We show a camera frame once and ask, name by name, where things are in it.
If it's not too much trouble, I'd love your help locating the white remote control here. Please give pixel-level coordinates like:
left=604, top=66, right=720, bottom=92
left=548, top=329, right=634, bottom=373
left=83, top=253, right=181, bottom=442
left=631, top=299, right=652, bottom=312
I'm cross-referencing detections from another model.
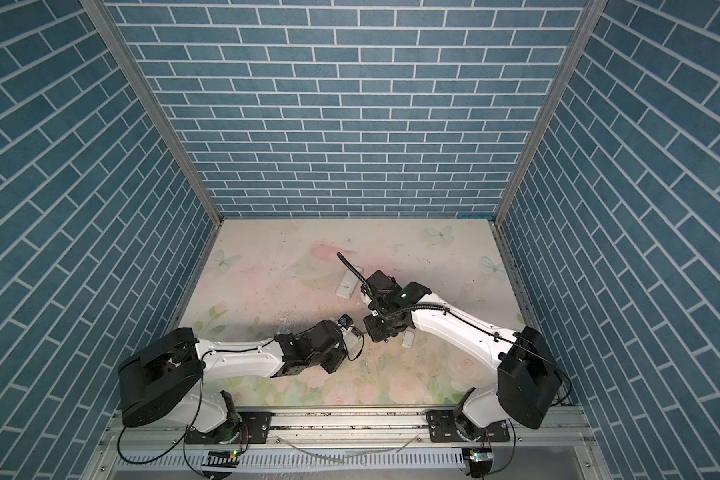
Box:
left=335, top=270, right=362, bottom=300

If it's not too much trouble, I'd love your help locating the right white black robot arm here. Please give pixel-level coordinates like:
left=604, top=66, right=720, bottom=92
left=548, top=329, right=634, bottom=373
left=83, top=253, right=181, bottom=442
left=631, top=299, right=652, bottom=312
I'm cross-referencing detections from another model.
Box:
left=360, top=270, right=565, bottom=436

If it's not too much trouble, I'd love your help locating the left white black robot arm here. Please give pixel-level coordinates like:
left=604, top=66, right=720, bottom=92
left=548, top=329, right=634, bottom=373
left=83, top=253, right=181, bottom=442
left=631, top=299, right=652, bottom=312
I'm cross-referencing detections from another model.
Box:
left=118, top=315, right=363, bottom=433

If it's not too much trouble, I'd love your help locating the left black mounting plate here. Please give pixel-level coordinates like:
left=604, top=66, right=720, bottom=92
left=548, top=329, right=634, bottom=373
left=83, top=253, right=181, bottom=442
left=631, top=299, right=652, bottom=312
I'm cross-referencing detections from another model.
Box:
left=185, top=411, right=273, bottom=447

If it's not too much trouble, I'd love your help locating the black mounting plate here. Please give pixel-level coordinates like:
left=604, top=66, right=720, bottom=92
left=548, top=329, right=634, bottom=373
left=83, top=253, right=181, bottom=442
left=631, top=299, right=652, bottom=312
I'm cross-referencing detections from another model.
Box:
left=185, top=411, right=273, bottom=447
left=424, top=409, right=510, bottom=444

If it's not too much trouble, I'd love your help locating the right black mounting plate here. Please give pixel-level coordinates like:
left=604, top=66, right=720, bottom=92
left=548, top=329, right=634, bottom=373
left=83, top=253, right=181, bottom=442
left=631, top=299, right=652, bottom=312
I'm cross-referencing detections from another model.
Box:
left=424, top=409, right=510, bottom=444

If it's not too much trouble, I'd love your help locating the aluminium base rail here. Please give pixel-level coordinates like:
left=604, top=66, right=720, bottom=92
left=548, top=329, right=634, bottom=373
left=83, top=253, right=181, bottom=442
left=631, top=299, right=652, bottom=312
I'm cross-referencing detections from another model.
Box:
left=82, top=406, right=610, bottom=479

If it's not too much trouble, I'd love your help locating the right aluminium corner post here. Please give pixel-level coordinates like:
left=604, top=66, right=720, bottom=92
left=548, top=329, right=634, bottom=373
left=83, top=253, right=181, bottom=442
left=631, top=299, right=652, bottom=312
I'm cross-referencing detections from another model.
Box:
left=494, top=0, right=607, bottom=228

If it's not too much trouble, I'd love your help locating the aluminium corner post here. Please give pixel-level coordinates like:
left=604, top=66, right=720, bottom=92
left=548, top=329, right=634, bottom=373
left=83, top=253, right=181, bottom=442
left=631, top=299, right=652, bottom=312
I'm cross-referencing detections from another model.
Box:
left=494, top=0, right=607, bottom=228
left=80, top=0, right=223, bottom=227

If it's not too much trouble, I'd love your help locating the left aluminium corner post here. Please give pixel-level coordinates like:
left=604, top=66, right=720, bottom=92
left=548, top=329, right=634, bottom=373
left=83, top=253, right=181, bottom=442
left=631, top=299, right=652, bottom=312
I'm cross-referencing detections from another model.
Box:
left=80, top=0, right=223, bottom=227

